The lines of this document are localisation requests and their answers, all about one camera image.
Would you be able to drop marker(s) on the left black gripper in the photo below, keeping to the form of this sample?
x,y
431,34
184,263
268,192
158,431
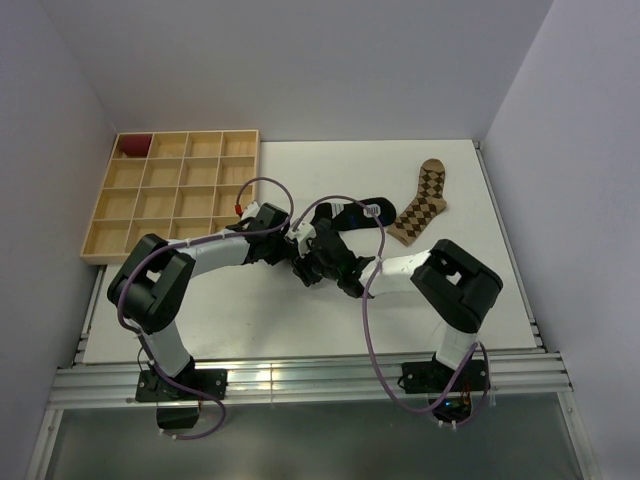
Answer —
x,y
284,250

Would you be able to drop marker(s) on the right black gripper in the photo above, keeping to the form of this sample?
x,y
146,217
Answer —
x,y
302,268

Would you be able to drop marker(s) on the black sock with blue marks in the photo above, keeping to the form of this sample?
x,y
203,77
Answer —
x,y
348,216

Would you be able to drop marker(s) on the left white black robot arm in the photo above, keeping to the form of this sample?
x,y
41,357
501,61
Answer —
x,y
150,286

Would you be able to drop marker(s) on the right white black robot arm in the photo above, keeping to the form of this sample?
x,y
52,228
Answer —
x,y
460,288

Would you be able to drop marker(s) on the brown argyle sock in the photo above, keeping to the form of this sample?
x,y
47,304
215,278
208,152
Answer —
x,y
427,204

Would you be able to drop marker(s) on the wooden compartment tray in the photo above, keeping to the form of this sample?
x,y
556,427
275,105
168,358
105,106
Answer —
x,y
186,187

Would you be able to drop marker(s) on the red rolled sock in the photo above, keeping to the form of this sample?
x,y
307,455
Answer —
x,y
135,145

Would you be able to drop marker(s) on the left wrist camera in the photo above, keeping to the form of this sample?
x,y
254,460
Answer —
x,y
247,210

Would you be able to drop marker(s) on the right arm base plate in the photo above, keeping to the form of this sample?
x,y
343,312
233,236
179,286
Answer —
x,y
432,377

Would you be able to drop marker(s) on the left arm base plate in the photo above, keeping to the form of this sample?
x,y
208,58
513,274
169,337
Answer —
x,y
180,400

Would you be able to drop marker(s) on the aluminium rail frame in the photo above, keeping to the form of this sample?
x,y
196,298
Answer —
x,y
303,399

